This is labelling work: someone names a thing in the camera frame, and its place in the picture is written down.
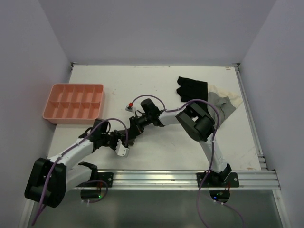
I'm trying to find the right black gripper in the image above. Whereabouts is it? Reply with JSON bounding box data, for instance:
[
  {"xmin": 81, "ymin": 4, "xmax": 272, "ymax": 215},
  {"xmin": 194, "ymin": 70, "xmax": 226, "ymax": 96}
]
[{"xmin": 127, "ymin": 114, "xmax": 152, "ymax": 141}]

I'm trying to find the olive underwear beige waistband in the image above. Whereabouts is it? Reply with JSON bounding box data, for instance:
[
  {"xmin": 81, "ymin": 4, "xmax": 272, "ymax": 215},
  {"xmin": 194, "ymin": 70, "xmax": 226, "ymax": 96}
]
[{"xmin": 118, "ymin": 127, "xmax": 141, "ymax": 146}]

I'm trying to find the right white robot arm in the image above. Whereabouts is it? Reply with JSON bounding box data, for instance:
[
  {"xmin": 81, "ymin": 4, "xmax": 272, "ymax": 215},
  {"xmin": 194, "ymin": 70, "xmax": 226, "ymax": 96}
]
[{"xmin": 128, "ymin": 99, "xmax": 231, "ymax": 187}]

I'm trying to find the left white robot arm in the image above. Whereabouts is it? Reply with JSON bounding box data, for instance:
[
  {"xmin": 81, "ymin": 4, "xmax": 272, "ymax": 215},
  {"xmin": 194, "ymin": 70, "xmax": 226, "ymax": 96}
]
[{"xmin": 24, "ymin": 119, "xmax": 129, "ymax": 208}]

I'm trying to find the black underwear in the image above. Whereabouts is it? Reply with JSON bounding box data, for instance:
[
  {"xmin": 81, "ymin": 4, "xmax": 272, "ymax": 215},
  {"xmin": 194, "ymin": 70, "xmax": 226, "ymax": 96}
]
[{"xmin": 176, "ymin": 77, "xmax": 208, "ymax": 102}]

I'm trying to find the grey underwear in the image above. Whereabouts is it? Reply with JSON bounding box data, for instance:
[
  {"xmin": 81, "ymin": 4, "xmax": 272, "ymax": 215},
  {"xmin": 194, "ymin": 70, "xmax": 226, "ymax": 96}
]
[{"xmin": 208, "ymin": 92, "xmax": 237, "ymax": 126}]

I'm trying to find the cream underwear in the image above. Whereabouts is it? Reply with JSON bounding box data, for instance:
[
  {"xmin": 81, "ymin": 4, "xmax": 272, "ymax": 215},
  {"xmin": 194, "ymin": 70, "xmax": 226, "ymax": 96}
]
[{"xmin": 208, "ymin": 84, "xmax": 243, "ymax": 108}]

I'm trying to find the pink compartment tray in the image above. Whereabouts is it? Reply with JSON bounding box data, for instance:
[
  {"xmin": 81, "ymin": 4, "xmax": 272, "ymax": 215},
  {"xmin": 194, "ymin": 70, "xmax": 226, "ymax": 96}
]
[{"xmin": 42, "ymin": 84, "xmax": 105, "ymax": 125}]

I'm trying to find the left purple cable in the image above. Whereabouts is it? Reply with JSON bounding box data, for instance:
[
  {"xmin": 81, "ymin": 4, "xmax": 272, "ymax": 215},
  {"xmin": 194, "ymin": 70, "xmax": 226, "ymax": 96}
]
[{"xmin": 30, "ymin": 118, "xmax": 130, "ymax": 226}]

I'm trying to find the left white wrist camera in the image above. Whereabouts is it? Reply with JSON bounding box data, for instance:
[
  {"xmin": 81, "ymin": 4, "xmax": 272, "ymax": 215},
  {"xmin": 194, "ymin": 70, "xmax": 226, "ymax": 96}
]
[{"xmin": 115, "ymin": 139, "xmax": 129, "ymax": 157}]

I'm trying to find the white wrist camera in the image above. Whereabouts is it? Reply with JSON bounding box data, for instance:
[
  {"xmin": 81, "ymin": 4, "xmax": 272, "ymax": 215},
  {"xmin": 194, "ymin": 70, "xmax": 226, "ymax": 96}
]
[
  {"xmin": 115, "ymin": 139, "xmax": 129, "ymax": 157},
  {"xmin": 125, "ymin": 102, "xmax": 136, "ymax": 113}
]

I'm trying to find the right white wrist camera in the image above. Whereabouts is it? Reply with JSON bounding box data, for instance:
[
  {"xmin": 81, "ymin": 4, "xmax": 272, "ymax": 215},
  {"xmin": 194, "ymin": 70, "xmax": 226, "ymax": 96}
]
[{"xmin": 125, "ymin": 102, "xmax": 136, "ymax": 113}]

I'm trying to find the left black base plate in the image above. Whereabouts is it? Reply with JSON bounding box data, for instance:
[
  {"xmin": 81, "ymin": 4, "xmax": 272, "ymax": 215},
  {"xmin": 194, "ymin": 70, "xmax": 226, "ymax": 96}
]
[{"xmin": 97, "ymin": 172, "xmax": 114, "ymax": 188}]

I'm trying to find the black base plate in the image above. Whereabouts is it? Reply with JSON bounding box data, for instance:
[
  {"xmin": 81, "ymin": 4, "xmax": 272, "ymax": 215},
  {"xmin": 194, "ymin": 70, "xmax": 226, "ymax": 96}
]
[
  {"xmin": 196, "ymin": 171, "xmax": 240, "ymax": 188},
  {"xmin": 97, "ymin": 172, "xmax": 114, "ymax": 188}
]

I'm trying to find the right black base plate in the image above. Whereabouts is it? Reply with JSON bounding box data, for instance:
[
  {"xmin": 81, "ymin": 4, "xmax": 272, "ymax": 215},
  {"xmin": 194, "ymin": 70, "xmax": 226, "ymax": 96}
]
[{"xmin": 196, "ymin": 171, "xmax": 240, "ymax": 188}]

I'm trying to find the aluminium mounting rail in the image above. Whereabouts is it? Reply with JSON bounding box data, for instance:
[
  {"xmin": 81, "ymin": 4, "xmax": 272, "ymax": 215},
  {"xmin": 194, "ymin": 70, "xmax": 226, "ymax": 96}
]
[{"xmin": 71, "ymin": 169, "xmax": 280, "ymax": 190}]

